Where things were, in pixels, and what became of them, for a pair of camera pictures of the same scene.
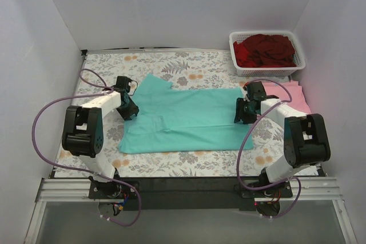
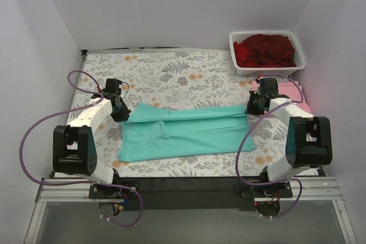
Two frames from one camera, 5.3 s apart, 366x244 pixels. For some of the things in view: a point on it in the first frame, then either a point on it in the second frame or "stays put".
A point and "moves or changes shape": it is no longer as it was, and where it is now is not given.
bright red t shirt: (241, 54) stays put
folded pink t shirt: (298, 102) stays put
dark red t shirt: (270, 50) stays put
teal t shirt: (171, 119) moves or changes shape
